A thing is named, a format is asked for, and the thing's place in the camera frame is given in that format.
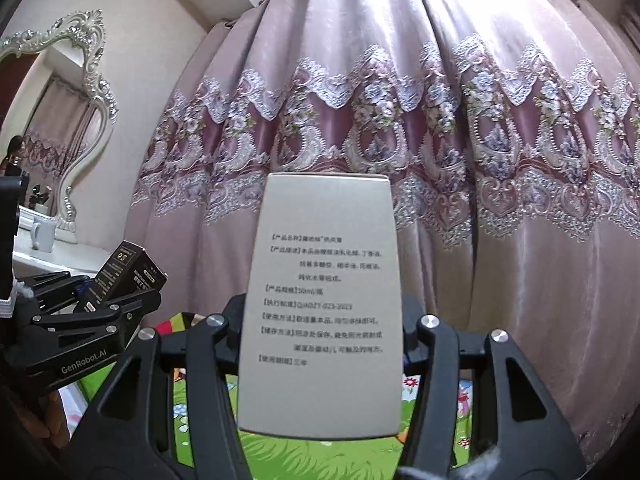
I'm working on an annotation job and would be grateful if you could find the pink lace curtain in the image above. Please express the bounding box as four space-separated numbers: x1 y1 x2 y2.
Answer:
122 0 640 466

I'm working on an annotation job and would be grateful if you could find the white dressing table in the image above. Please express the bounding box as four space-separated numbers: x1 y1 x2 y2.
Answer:
12 232 103 286

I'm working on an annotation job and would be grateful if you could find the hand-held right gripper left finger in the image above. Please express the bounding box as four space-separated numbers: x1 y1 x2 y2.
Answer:
70 296 251 480

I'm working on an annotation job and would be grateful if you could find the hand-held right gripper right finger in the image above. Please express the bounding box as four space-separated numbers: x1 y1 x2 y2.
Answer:
395 295 586 480

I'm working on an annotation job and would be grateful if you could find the green printed play mat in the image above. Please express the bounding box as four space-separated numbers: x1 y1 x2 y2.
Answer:
75 311 476 480

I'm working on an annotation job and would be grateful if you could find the ornate white framed mirror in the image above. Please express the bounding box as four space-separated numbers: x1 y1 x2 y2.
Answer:
0 10 121 233

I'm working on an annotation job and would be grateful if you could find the white mug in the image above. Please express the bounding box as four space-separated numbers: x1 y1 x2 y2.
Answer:
31 221 57 253

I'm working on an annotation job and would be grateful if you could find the beige carton box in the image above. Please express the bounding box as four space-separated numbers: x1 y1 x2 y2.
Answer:
237 172 405 440

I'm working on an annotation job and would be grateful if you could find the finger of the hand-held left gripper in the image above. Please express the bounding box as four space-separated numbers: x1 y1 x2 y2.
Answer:
32 292 162 349
20 270 99 313

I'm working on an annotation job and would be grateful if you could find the black box with gold print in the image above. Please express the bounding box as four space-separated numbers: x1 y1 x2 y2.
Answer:
75 241 168 313

